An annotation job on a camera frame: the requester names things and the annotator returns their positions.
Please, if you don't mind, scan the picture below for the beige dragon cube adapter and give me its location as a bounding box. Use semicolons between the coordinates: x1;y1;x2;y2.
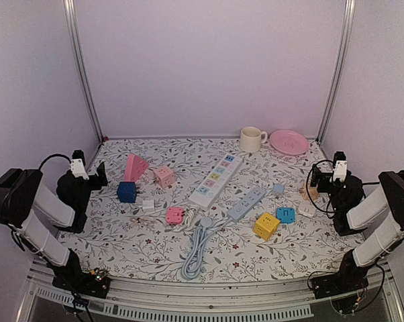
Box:
299;182;319;201

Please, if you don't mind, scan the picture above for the dark blue cube adapter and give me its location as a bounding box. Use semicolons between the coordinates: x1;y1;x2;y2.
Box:
117;181;139;203

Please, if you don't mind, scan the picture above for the white square adapter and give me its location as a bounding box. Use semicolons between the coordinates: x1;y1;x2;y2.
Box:
298;201;316;218

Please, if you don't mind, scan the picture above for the pink triangular socket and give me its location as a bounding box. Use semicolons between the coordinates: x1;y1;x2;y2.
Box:
123;154;149;182

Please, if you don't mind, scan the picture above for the light blue small plug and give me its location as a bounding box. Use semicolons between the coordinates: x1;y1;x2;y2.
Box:
272;184;285;195

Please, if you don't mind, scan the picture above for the cyan square adapter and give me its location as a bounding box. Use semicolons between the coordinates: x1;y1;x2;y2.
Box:
276;207;295;224

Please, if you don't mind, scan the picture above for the white phone charger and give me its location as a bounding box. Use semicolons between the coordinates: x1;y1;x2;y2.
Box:
141;199;162;213

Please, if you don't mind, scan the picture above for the grey small power strip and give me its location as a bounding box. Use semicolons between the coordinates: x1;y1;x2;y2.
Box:
228;186;266;222

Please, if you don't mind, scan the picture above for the pink cube socket adapter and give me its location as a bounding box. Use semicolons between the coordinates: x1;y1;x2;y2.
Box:
154;166;175;189

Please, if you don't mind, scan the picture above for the yellow square adapter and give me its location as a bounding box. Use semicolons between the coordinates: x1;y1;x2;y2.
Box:
253;212;281;241

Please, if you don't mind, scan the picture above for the pink square charger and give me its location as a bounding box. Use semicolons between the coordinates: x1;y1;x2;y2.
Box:
166;207;185;225

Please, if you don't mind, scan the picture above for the white power strip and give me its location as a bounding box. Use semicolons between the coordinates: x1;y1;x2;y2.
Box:
189;154;243;211

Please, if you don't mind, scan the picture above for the grey cable with puck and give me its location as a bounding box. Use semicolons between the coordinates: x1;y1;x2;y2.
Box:
181;216;233;281

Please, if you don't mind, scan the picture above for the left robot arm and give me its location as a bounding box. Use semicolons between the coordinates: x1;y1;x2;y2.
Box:
0;159;108;268

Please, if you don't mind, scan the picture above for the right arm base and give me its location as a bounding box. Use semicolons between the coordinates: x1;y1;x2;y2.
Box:
307;250;386;315

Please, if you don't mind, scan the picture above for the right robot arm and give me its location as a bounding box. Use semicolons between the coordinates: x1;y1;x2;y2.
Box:
305;162;404;292

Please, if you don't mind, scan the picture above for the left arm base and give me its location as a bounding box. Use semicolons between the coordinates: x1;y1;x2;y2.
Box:
47;250;111;299

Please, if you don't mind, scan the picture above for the pink plate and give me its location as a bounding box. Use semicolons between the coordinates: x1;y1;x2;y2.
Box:
269;129;309;156

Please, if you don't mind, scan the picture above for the cream ribbed mug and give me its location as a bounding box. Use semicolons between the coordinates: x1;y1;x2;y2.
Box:
239;127;268;153

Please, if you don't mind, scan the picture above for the floral tablecloth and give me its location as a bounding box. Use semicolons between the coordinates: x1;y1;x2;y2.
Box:
47;138;367;283

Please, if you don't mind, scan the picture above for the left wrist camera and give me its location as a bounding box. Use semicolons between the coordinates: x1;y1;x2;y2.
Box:
70;150;89;180

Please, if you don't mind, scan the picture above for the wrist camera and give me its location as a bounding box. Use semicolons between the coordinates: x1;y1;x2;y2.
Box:
332;151;348;182
70;150;89;180

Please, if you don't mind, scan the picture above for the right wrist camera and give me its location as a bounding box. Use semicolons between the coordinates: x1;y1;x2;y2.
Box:
332;151;348;182

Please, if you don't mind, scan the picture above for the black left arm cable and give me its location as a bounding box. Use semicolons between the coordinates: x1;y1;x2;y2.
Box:
38;153;72;172

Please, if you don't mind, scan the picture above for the pink thin bundled cable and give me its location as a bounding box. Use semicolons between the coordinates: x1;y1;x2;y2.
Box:
130;207;168;226

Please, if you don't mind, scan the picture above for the white power strip cord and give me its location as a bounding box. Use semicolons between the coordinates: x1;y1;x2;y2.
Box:
173;206;203;232

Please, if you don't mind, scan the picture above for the front aluminium rail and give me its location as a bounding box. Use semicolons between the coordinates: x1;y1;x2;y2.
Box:
16;260;404;321

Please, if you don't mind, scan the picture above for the right aluminium frame post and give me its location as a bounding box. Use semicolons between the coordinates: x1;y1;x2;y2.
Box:
316;0;356;146

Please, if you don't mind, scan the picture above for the aluminium frame post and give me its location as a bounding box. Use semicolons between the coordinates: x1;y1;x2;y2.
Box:
63;0;104;143
316;0;356;146

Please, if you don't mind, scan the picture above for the left aluminium frame post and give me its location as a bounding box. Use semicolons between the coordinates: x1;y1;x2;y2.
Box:
63;0;104;143

